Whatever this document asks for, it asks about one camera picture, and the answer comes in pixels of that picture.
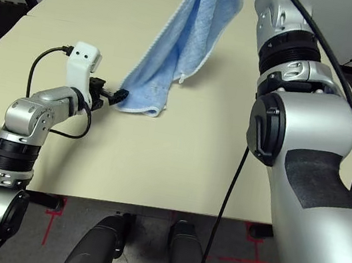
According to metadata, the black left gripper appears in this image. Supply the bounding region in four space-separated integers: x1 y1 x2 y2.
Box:
83 75 131 117

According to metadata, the grey robot right leg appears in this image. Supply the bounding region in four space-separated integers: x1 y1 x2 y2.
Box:
163 218 220 263

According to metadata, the grey robot left leg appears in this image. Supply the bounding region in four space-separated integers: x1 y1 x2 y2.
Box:
61 204 136 263

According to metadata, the black table base foot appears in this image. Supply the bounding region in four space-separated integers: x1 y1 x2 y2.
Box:
248 223 275 242
27 190 65 212

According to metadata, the light blue towel white trim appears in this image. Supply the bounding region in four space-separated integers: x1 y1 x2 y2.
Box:
113 0 245 130

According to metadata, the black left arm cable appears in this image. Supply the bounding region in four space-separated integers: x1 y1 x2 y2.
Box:
19 41 104 142

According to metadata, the grey robot leg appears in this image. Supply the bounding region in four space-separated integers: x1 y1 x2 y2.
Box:
163 218 220 263
61 204 136 263

